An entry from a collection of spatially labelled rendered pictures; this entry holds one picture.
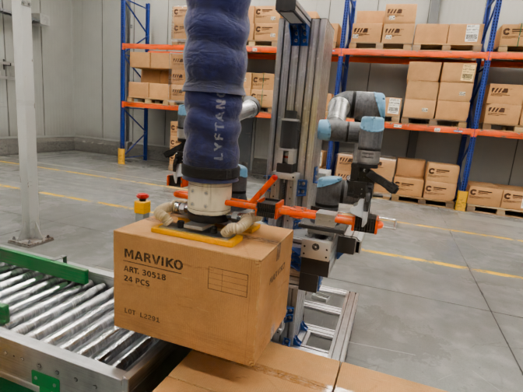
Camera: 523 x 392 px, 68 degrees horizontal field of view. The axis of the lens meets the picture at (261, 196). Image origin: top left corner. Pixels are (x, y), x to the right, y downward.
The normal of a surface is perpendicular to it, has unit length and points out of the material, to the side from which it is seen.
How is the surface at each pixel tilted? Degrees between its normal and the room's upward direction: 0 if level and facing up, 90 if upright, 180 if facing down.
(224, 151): 75
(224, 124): 70
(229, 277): 90
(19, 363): 90
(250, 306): 90
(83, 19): 90
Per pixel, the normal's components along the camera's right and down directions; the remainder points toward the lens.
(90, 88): -0.33, 0.17
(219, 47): 0.32, -0.07
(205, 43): -0.19, -0.04
